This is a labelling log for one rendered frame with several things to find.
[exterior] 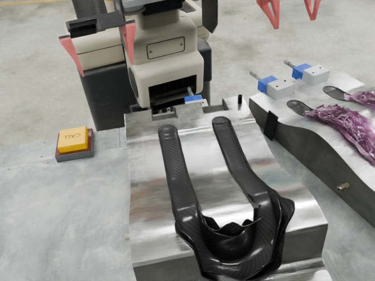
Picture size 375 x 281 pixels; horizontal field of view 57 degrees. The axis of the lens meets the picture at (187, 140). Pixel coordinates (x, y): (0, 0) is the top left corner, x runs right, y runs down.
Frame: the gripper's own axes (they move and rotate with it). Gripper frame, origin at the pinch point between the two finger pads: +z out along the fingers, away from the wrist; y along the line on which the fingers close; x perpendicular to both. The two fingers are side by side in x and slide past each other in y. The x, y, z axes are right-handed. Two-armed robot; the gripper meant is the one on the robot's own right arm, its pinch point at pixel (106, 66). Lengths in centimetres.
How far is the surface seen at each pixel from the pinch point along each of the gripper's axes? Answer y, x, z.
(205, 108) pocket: 18.0, 0.3, 13.7
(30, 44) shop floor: -38, 278, -29
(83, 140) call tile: -8.7, 7.2, 14.2
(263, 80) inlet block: 35.4, 4.7, 11.9
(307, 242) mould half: 16.4, -34.4, 28.0
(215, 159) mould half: 12.8, -14.5, 20.0
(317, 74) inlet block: 46.7, -0.7, 13.2
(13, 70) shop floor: -53, 239, -10
